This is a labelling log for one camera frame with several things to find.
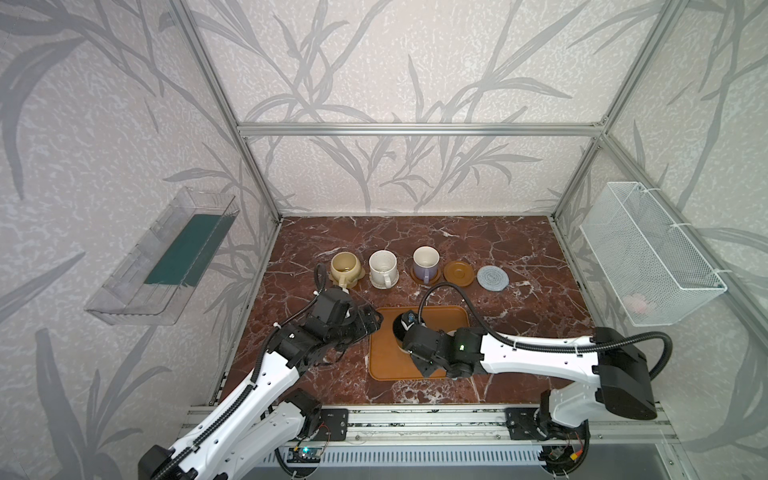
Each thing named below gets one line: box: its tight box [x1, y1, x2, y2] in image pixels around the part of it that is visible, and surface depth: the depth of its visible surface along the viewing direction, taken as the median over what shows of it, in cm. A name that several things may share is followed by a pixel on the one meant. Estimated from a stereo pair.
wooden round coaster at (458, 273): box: [443, 260, 475, 287], surface depth 104 cm
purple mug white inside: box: [413, 245, 440, 285], surface depth 100 cm
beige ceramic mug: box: [330, 251, 362, 289], surface depth 97 cm
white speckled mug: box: [369, 250, 398, 289], surface depth 98 cm
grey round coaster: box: [476, 265, 510, 292], surface depth 104 cm
